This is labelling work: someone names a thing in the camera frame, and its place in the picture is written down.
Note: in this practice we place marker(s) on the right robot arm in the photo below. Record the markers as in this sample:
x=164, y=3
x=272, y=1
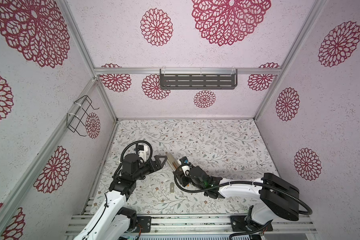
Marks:
x=279, y=199

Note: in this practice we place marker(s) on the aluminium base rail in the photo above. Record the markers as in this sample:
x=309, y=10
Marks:
x=218, y=224

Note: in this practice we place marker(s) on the black wire wall basket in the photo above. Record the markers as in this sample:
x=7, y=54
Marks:
x=84, y=121

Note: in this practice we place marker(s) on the white battery cover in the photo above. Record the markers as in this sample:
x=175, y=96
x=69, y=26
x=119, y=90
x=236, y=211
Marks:
x=172, y=187

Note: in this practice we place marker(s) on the white remote control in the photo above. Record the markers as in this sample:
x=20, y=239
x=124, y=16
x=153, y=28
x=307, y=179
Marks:
x=173, y=162

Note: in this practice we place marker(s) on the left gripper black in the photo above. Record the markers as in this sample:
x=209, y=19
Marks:
x=156, y=166

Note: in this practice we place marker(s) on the dark grey wall shelf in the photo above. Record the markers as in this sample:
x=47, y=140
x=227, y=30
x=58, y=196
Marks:
x=198, y=81

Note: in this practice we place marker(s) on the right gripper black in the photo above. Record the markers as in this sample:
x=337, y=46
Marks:
x=182, y=178

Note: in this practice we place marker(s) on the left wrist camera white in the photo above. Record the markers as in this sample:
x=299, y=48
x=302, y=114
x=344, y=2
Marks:
x=142, y=151

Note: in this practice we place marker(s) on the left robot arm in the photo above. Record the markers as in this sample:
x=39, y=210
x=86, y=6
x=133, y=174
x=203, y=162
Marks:
x=113, y=219

